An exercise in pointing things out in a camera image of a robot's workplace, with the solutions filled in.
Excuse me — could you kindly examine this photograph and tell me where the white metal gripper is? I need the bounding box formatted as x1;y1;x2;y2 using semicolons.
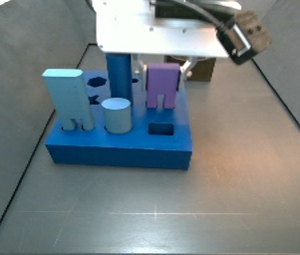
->
90;0;228;90

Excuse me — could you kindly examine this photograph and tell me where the purple double-square block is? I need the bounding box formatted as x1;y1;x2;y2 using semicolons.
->
148;63;180;109

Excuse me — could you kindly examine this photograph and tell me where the light blue double-leg block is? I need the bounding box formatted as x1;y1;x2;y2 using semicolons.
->
42;69;96;130

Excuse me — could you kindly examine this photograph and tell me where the blue shape-sorter board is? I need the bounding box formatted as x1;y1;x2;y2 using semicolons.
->
46;71;192;169

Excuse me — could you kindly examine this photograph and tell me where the black curved stand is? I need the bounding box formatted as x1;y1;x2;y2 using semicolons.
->
164;56;216;82

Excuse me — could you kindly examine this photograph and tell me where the dark blue cylinder peg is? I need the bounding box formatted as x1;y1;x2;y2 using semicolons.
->
107;54;133;101

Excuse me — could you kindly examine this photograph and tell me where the light blue short cylinder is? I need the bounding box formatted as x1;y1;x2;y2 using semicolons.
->
103;98;133;133

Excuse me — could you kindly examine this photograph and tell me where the black camera cable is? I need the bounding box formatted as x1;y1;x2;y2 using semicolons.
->
151;0;227;29

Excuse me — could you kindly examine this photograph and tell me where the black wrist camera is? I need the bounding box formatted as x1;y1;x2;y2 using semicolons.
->
218;11;272;65

